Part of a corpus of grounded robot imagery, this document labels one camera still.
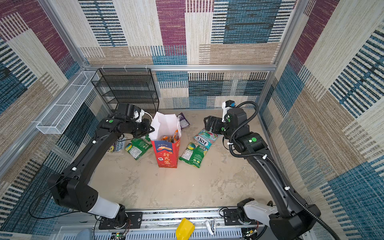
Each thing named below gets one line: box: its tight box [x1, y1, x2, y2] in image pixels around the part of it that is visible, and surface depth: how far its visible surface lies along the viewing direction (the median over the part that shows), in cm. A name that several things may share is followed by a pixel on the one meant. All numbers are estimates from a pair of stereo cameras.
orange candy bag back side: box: [161, 135, 174, 143], surface depth 91 cm
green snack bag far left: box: [125, 138, 153, 161], surface depth 98 cm
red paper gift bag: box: [149, 112, 182, 168], surface depth 85 cm
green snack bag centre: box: [179, 142, 208, 168], surface depth 96 cm
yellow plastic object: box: [176, 218, 196, 240], surface depth 72 cm
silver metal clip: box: [205, 219, 216, 236], surface depth 72 cm
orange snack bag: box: [172, 129, 180, 143], surface depth 93 cm
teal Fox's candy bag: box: [194, 128, 220, 150], surface depth 103 cm
